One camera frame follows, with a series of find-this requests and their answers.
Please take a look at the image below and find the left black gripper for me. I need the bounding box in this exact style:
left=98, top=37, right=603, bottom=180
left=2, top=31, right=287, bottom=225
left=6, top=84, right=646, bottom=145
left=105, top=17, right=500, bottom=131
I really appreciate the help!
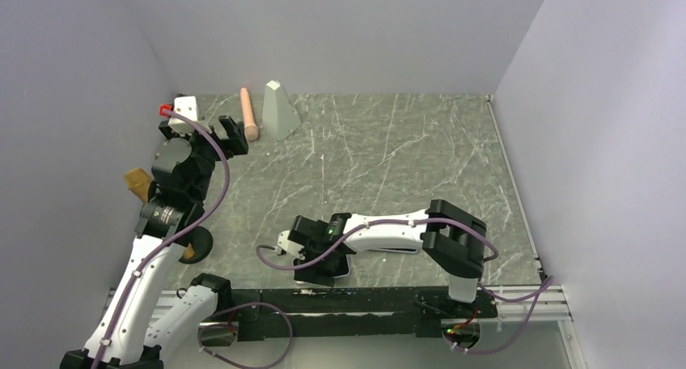
left=160, top=114, right=247, bottom=201

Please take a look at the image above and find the phone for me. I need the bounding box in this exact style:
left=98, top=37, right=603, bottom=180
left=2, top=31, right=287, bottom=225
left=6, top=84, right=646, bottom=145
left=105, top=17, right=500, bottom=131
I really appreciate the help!
left=294, top=252, right=350, bottom=287

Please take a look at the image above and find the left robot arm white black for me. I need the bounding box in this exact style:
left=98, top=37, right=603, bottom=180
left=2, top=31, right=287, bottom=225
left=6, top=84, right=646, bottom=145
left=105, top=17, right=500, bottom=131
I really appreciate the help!
left=61, top=115, right=248, bottom=368

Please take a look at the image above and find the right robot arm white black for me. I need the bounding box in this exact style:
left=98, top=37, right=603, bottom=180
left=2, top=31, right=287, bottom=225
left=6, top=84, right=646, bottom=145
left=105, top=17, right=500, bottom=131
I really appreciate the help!
left=277, top=199, right=487, bottom=317

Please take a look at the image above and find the grey trapezoid block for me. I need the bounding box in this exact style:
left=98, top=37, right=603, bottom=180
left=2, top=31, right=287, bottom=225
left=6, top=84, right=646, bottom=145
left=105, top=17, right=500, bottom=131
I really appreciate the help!
left=262, top=80, right=302, bottom=141

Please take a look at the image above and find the pink cylindrical handle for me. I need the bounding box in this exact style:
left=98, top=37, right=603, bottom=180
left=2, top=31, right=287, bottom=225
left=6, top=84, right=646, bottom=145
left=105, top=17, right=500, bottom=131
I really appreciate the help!
left=239, top=87, right=260, bottom=142

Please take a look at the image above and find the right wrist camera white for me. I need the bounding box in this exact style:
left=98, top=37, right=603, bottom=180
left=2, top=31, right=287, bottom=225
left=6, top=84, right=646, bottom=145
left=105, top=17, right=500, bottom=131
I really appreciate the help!
left=277, top=231, right=292, bottom=256

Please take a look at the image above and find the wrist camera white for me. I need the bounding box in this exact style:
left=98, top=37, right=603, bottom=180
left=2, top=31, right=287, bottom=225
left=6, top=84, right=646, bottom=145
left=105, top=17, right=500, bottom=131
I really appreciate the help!
left=277, top=231, right=292, bottom=256
left=159, top=95, right=204, bottom=135

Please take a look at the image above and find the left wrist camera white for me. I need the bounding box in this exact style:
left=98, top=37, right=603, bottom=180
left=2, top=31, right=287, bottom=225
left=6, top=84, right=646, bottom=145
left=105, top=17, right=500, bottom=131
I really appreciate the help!
left=159, top=95, right=204, bottom=135

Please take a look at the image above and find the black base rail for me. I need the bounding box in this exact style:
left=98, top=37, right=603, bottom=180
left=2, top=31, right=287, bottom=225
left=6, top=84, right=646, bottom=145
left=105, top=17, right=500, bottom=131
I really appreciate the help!
left=202, top=286, right=498, bottom=341

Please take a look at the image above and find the wooden handle tool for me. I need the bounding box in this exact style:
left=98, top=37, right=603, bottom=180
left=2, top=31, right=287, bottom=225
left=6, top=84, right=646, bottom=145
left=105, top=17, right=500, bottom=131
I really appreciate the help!
left=124, top=168, right=188, bottom=240

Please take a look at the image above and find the aluminium frame rail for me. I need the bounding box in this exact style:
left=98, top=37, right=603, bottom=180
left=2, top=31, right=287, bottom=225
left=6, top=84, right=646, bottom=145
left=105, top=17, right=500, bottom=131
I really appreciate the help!
left=107, top=285, right=574, bottom=324

